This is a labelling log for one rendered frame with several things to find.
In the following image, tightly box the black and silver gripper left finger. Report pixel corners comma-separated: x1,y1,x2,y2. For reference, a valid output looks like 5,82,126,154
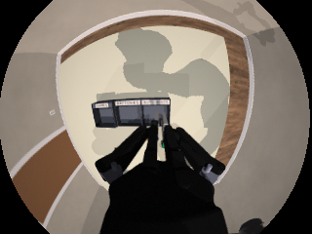
95,112,159,191

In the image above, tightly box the black rack of bins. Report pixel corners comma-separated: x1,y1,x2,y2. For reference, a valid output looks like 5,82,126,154
92,97,171,128

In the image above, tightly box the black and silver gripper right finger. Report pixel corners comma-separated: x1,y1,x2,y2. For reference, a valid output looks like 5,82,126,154
162,112,225,190

